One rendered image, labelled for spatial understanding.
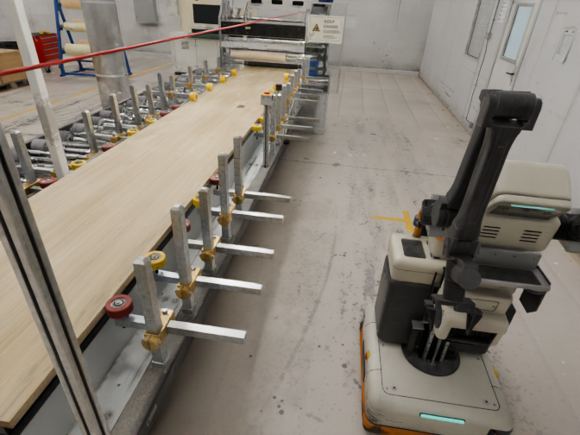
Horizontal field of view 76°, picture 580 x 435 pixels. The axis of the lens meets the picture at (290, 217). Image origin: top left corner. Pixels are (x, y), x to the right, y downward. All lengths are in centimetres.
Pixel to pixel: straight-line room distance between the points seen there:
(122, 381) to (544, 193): 146
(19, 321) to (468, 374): 183
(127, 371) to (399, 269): 115
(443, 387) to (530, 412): 62
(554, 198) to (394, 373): 107
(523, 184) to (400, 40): 1086
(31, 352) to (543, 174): 153
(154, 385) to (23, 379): 36
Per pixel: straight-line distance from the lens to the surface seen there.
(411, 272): 174
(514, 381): 258
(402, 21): 1196
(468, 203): 104
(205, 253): 162
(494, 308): 158
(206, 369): 225
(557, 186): 131
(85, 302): 139
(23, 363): 128
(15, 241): 74
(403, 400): 188
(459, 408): 195
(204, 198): 151
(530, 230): 139
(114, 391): 148
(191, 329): 128
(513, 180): 126
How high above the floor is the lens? 177
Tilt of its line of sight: 30 degrees down
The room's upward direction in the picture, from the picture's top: 3 degrees clockwise
